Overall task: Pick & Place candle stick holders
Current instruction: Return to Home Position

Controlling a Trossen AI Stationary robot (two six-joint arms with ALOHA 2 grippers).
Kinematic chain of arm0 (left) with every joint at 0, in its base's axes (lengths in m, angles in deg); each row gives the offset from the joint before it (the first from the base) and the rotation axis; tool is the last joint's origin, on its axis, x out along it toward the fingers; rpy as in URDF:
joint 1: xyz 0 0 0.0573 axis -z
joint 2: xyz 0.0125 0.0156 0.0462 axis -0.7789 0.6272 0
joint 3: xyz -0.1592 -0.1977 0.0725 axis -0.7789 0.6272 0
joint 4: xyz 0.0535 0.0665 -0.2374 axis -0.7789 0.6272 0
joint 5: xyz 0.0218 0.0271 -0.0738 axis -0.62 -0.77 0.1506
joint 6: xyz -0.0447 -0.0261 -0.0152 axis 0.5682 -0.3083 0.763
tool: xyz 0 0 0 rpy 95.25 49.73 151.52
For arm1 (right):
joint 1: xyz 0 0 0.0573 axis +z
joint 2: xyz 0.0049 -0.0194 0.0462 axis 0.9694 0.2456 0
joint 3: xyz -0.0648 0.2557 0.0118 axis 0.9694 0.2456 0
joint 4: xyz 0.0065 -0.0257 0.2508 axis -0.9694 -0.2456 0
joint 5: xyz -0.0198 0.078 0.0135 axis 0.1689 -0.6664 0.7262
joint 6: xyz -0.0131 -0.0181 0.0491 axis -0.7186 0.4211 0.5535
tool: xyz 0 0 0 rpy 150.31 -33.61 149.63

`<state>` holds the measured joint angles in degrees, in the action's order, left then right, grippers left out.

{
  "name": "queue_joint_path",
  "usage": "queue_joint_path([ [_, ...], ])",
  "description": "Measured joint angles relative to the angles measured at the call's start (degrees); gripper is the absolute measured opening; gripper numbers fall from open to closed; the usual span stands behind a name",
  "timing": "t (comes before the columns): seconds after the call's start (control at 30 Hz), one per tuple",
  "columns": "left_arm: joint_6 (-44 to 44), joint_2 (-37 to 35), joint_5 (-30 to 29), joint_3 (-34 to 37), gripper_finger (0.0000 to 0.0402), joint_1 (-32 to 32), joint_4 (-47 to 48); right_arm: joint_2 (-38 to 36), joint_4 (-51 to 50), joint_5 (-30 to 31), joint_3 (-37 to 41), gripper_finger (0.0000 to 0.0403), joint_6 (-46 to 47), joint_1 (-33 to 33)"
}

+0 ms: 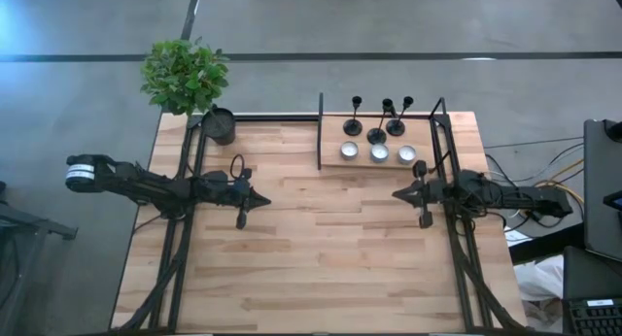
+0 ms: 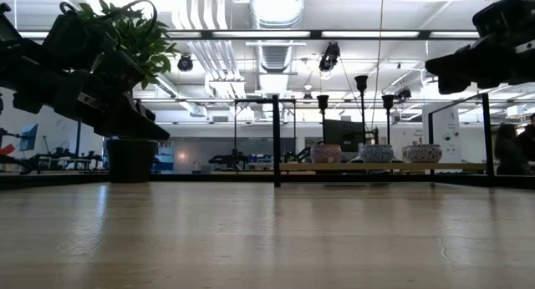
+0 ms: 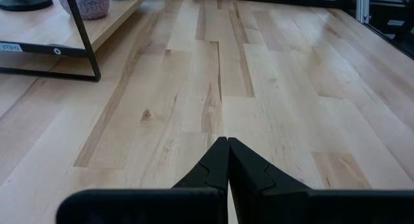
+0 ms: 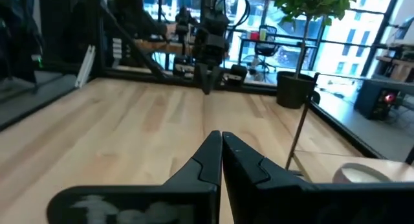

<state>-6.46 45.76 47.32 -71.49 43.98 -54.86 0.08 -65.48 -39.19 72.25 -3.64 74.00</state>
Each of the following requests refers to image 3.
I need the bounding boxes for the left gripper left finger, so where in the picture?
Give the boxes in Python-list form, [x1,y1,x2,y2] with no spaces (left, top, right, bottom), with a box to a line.
[56,136,230,224]

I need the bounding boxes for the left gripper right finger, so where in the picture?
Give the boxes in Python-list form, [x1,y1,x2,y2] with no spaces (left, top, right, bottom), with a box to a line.
[228,137,414,224]

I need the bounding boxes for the pink patterned candle tin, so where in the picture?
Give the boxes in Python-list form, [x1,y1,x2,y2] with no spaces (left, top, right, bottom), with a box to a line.
[56,0,111,21]

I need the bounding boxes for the black metal candlestick holder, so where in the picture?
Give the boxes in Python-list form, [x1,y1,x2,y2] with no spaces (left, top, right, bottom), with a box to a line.
[0,0,54,12]

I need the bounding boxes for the black frame wooden shelf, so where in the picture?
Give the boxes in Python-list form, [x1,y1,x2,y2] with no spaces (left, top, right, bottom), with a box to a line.
[0,0,155,82]

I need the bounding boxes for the aluminium extrusion post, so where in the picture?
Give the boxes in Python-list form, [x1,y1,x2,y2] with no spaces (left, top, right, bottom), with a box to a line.
[354,0,370,25]

